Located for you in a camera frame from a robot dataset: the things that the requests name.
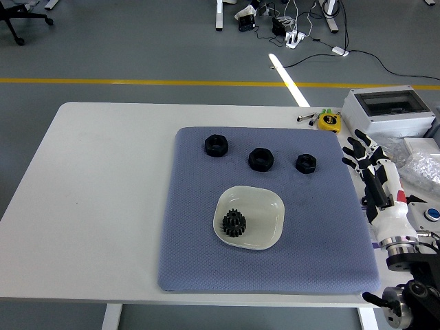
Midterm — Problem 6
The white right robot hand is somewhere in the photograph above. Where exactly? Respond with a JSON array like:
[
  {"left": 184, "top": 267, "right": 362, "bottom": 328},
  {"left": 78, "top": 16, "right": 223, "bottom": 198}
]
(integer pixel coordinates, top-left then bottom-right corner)
[{"left": 342, "top": 129, "right": 419, "bottom": 243}]

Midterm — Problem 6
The large black hex nut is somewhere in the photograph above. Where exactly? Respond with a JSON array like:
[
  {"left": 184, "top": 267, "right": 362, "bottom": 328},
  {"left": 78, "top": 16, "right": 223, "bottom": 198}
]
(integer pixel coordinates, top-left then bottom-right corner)
[
  {"left": 203, "top": 134, "right": 229, "bottom": 157},
  {"left": 248, "top": 147, "right": 275, "bottom": 172}
]

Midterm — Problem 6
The white square dish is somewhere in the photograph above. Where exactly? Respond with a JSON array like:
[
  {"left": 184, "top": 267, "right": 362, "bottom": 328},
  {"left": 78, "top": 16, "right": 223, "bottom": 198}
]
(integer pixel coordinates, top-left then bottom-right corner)
[{"left": 212, "top": 185, "right": 285, "bottom": 252}]

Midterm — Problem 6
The clear bag of resistor strips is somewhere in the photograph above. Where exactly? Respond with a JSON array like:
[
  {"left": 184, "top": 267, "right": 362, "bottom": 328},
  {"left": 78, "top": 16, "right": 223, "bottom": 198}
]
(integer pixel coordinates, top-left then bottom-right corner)
[{"left": 373, "top": 136, "right": 410, "bottom": 173}]

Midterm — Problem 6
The blue-grey textured mat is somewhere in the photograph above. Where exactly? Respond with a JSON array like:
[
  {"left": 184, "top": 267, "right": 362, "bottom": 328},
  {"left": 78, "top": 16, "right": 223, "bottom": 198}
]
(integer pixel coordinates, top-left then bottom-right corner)
[{"left": 157, "top": 126, "right": 382, "bottom": 294}]

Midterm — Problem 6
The clear bag of small parts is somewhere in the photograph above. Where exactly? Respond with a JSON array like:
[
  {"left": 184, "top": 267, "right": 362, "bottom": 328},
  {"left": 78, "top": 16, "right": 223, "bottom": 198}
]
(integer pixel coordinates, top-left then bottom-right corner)
[{"left": 397, "top": 151, "right": 440, "bottom": 188}]

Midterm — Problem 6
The white box with blue button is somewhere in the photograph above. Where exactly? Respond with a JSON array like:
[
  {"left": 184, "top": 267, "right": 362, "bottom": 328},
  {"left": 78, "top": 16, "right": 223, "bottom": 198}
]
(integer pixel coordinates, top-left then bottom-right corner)
[{"left": 407, "top": 201, "right": 440, "bottom": 232}]

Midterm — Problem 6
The small black hex nut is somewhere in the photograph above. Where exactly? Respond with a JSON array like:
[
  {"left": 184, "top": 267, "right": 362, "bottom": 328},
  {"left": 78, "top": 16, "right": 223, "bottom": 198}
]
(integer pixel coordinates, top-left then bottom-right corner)
[{"left": 295, "top": 153, "right": 318, "bottom": 175}]

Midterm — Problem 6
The white desk leg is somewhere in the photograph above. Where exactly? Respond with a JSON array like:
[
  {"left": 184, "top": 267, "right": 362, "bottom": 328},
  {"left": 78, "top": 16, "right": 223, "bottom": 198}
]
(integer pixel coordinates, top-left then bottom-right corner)
[
  {"left": 318, "top": 0, "right": 340, "bottom": 34},
  {"left": 214, "top": 0, "right": 224, "bottom": 32}
]

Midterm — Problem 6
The black floor cable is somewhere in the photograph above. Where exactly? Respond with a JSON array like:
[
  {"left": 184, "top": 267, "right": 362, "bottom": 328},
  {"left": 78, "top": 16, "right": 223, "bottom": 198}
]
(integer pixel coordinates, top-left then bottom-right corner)
[{"left": 271, "top": 49, "right": 440, "bottom": 83}]

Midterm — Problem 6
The yellow tape measure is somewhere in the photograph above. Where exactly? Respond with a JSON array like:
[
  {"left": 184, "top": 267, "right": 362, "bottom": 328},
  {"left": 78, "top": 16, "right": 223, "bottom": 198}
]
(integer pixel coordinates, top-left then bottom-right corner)
[{"left": 316, "top": 112, "right": 342, "bottom": 133}]

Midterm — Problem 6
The purple and white card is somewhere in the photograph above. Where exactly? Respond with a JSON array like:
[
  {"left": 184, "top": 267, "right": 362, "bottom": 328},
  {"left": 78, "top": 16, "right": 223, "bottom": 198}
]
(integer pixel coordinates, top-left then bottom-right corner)
[{"left": 361, "top": 206, "right": 383, "bottom": 250}]

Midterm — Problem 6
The large black gear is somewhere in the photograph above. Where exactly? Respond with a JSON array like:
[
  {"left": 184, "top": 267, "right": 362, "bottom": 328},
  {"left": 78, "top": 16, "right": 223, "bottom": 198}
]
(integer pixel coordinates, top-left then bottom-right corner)
[{"left": 221, "top": 216, "right": 248, "bottom": 239}]

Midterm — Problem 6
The white table leg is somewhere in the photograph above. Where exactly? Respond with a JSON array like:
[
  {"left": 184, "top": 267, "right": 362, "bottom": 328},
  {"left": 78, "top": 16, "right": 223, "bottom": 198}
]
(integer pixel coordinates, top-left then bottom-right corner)
[
  {"left": 357, "top": 307, "right": 379, "bottom": 330},
  {"left": 101, "top": 304, "right": 123, "bottom": 330}
]

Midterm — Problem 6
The flat white box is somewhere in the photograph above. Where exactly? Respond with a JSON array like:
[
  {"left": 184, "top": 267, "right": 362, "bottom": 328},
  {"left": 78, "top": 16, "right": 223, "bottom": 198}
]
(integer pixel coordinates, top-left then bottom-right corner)
[{"left": 402, "top": 136, "right": 440, "bottom": 155}]

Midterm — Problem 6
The white crumpled cloth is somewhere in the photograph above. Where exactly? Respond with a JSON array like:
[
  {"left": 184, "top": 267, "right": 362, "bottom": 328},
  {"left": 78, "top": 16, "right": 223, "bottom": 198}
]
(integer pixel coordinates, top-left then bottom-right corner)
[{"left": 234, "top": 5, "right": 257, "bottom": 20}]

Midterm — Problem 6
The white power strip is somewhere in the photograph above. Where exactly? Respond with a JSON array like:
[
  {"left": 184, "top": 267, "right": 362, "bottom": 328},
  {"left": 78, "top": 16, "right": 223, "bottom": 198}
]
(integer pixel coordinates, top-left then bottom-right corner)
[{"left": 285, "top": 30, "right": 307, "bottom": 49}]

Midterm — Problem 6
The black device box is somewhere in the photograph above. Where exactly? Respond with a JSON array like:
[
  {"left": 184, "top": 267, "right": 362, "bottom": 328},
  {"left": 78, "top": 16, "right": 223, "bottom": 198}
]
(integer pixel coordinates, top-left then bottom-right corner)
[{"left": 236, "top": 15, "right": 256, "bottom": 32}]

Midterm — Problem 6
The grey electrical enclosure box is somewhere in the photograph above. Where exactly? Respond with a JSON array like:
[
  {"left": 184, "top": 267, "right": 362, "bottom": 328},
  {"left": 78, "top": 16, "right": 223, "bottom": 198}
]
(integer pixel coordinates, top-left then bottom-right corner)
[{"left": 340, "top": 85, "right": 437, "bottom": 147}]

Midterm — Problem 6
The black charger block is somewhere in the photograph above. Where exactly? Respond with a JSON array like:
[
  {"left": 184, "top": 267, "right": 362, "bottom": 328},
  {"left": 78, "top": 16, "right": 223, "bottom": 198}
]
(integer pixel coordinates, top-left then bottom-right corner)
[{"left": 271, "top": 16, "right": 287, "bottom": 36}]

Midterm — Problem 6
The black office chair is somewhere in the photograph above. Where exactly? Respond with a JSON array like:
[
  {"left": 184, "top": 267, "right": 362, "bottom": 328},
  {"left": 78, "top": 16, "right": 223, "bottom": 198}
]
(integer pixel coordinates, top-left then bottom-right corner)
[{"left": 0, "top": 0, "right": 54, "bottom": 47}]

